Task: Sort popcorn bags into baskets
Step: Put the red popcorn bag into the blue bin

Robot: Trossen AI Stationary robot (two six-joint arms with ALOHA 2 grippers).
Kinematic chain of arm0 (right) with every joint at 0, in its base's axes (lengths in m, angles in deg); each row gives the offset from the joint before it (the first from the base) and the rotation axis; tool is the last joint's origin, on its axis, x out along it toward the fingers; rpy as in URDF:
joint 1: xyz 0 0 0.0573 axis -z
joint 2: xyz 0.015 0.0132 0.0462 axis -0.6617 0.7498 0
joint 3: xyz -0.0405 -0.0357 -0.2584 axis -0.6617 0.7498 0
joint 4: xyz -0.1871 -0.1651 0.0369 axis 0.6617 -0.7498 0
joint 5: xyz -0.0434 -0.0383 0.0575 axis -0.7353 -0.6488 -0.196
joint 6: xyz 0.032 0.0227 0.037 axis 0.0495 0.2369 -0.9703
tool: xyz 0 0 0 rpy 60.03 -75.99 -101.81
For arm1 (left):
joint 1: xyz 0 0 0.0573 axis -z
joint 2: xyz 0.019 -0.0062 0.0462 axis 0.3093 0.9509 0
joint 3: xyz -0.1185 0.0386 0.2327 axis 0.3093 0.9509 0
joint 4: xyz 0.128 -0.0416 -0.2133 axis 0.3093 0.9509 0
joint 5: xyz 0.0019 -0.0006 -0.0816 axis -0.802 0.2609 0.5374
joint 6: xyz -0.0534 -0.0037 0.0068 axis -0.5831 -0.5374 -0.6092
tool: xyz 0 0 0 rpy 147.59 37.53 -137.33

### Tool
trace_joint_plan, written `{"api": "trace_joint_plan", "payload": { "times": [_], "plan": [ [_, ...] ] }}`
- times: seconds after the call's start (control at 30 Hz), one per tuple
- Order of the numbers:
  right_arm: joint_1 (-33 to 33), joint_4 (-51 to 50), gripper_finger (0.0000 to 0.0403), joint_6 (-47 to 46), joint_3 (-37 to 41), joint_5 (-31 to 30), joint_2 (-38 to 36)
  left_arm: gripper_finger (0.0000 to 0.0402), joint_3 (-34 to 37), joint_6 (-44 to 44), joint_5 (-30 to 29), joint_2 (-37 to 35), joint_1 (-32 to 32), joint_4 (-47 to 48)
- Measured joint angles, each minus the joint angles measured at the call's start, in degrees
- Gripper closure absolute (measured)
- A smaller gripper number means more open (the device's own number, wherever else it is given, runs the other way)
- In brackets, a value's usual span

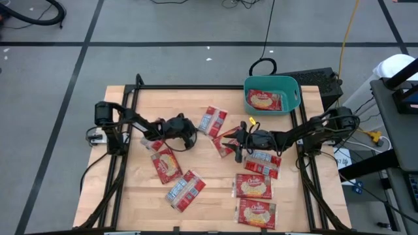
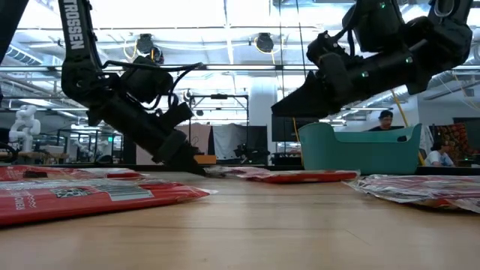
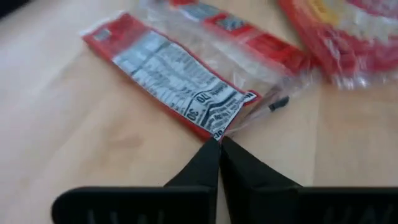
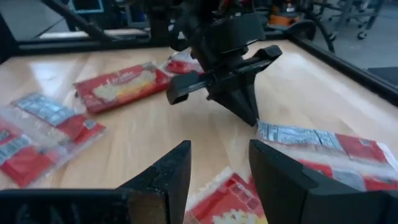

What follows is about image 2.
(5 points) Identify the red patterned board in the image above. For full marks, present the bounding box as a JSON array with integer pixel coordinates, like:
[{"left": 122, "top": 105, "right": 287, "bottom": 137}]
[{"left": 434, "top": 122, "right": 470, "bottom": 163}]

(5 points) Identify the person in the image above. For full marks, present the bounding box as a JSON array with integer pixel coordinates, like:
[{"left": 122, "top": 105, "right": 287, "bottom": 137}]
[
  {"left": 424, "top": 140, "right": 455, "bottom": 168},
  {"left": 368, "top": 109, "right": 405, "bottom": 132}
]

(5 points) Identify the yellow reel cable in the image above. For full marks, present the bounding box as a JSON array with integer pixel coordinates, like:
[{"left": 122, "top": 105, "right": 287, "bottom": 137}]
[{"left": 253, "top": 35, "right": 303, "bottom": 166}]

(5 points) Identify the wooden background table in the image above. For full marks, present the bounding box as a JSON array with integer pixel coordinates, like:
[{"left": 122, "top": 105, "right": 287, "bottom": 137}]
[{"left": 0, "top": 149, "right": 71, "bottom": 165}]

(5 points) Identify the orange box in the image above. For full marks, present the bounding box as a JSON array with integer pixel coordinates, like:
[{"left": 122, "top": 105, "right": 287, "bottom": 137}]
[{"left": 193, "top": 154, "right": 218, "bottom": 165}]

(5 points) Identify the teal plastic basket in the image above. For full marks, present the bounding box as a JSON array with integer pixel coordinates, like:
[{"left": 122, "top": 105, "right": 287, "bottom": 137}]
[{"left": 298, "top": 122, "right": 423, "bottom": 176}]

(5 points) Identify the white hanging cloth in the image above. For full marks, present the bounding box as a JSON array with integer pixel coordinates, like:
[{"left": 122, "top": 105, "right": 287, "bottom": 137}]
[{"left": 212, "top": 123, "right": 249, "bottom": 161}]

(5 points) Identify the black background equipment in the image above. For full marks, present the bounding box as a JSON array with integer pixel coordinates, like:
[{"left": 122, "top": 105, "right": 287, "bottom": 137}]
[{"left": 234, "top": 144, "right": 272, "bottom": 166}]

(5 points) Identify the white building column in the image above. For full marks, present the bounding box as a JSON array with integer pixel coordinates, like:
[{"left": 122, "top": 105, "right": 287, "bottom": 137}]
[{"left": 249, "top": 76, "right": 279, "bottom": 155}]

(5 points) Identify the yellow extension cable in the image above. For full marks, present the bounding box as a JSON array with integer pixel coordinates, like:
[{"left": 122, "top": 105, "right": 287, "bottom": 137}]
[{"left": 389, "top": 89, "right": 427, "bottom": 167}]

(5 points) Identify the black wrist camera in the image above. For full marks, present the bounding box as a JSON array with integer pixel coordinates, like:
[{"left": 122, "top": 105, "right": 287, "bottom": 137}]
[
  {"left": 341, "top": 0, "right": 407, "bottom": 54},
  {"left": 120, "top": 55, "right": 174, "bottom": 105}
]

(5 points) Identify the black metal frame rig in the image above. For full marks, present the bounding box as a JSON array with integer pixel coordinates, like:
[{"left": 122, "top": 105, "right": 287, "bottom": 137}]
[{"left": 188, "top": 93, "right": 251, "bottom": 166}]

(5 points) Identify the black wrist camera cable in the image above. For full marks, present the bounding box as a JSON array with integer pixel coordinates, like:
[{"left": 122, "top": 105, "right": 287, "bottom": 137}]
[{"left": 101, "top": 59, "right": 206, "bottom": 112}]

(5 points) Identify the silver ventilation duct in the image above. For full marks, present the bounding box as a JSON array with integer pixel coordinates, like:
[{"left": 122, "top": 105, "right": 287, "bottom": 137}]
[
  {"left": 348, "top": 37, "right": 480, "bottom": 113},
  {"left": 5, "top": 39, "right": 45, "bottom": 67}
]

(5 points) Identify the white robot figure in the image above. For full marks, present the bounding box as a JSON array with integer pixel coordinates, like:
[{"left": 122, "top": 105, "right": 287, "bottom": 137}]
[{"left": 7, "top": 103, "right": 42, "bottom": 153}]

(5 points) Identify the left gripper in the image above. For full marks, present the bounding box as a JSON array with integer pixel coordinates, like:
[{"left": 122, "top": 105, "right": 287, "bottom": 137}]
[{"left": 91, "top": 93, "right": 206, "bottom": 176}]

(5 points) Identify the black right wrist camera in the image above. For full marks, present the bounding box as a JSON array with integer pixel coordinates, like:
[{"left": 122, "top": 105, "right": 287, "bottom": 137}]
[{"left": 341, "top": 0, "right": 407, "bottom": 54}]

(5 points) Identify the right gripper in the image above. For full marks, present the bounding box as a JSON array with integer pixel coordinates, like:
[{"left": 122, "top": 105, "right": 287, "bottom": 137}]
[{"left": 270, "top": 31, "right": 419, "bottom": 118}]

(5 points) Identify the black ceiling cord reel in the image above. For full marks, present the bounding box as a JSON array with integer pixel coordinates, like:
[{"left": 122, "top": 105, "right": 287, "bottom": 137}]
[
  {"left": 135, "top": 33, "right": 165, "bottom": 65},
  {"left": 256, "top": 32, "right": 275, "bottom": 54}
]

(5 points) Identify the black partition panel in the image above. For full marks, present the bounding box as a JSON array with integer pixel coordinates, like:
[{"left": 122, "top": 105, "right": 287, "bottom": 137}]
[{"left": 122, "top": 134, "right": 139, "bottom": 165}]

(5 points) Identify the red Orville popcorn bag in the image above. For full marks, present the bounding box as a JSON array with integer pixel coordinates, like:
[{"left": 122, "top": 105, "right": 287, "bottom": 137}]
[
  {"left": 0, "top": 164, "right": 97, "bottom": 182},
  {"left": 245, "top": 169, "right": 360, "bottom": 185},
  {"left": 0, "top": 176, "right": 221, "bottom": 227},
  {"left": 73, "top": 167, "right": 146, "bottom": 179},
  {"left": 343, "top": 173, "right": 480, "bottom": 206},
  {"left": 412, "top": 196, "right": 480, "bottom": 215},
  {"left": 204, "top": 166, "right": 277, "bottom": 179}
]

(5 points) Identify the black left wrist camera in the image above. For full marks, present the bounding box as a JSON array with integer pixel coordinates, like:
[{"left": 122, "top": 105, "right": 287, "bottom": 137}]
[{"left": 120, "top": 55, "right": 174, "bottom": 105}]

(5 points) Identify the black monitor screen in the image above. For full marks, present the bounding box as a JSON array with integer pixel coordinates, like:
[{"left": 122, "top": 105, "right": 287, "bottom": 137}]
[{"left": 271, "top": 115, "right": 320, "bottom": 143}]

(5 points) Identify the dark tall cabinet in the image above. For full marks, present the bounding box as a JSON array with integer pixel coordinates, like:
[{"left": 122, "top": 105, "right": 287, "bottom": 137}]
[{"left": 451, "top": 116, "right": 480, "bottom": 153}]

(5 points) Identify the beige partition board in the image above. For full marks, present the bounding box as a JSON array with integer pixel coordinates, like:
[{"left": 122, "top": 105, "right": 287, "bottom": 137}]
[{"left": 135, "top": 123, "right": 214, "bottom": 165}]

